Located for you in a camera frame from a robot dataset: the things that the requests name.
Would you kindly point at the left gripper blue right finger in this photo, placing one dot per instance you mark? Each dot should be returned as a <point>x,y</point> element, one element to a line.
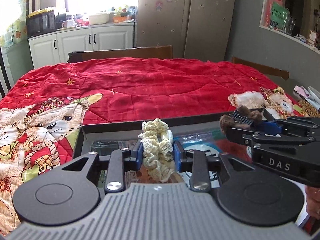
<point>195,162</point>

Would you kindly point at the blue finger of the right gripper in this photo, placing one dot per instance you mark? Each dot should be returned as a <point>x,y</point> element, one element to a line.
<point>270,125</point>
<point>258,140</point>

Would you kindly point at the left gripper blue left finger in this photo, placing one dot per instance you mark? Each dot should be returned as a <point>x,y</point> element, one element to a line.
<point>121,161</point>

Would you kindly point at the brown fuzzy black hair claw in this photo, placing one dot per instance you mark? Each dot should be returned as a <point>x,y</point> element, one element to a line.
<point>242,118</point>

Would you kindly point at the cream crochet scrunchie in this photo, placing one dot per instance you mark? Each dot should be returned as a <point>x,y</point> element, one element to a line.
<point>157,141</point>

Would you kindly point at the person's right hand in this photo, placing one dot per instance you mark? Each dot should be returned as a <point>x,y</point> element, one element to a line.
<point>313,201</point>

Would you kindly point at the black shallow cardboard box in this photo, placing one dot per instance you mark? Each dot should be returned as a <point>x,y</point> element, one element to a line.
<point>190,124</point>

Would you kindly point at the wooden bead trivet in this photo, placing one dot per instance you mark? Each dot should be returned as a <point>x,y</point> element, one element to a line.
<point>309,109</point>

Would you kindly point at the pink cloth on side table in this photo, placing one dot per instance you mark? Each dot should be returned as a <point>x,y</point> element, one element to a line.
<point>302,92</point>

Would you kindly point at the white plate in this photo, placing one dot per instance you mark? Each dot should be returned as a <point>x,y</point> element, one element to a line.
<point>314,94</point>

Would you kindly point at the right wooden chair back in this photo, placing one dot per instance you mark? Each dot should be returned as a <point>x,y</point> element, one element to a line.
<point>263,68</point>

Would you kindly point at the red quilted bedspread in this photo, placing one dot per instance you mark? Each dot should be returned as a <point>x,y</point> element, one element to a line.
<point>43,112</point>

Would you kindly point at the green paper notice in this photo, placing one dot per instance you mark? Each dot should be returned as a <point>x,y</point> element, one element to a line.
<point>278,17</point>

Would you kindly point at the white kitchen cabinet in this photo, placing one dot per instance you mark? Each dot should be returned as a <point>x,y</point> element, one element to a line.
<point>54,48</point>

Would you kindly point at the silver double-door refrigerator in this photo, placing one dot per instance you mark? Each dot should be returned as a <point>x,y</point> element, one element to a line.
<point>196,29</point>

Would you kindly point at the white basin on counter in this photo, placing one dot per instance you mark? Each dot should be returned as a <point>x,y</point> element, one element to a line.
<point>99,18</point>

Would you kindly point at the white mug on counter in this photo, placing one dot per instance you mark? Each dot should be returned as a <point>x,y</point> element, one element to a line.
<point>68,23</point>

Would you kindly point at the black microwave oven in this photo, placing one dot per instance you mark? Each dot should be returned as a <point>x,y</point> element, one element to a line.
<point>41,23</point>

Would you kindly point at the white wall shelf unit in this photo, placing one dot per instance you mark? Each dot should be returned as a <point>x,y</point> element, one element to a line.
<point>303,22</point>

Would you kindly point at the black sliding door frame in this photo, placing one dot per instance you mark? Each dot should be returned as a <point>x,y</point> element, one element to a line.
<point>7,81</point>

